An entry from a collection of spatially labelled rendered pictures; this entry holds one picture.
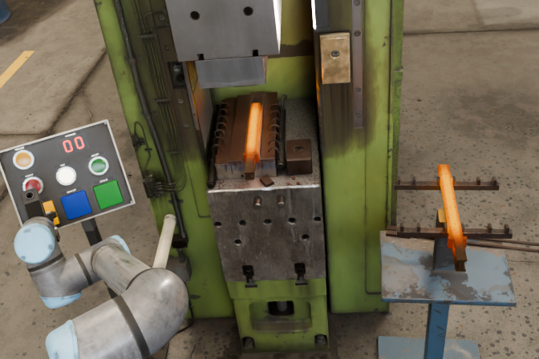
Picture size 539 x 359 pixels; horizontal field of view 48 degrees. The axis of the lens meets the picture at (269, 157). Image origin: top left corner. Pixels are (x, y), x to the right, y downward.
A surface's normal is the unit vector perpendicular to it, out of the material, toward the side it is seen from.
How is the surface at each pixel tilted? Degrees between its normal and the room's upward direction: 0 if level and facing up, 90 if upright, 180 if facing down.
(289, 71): 90
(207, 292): 90
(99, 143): 60
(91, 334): 23
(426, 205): 0
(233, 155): 0
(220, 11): 90
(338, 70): 90
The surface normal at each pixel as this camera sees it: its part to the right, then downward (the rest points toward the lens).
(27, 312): -0.10, -0.79
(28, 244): 0.25, -0.03
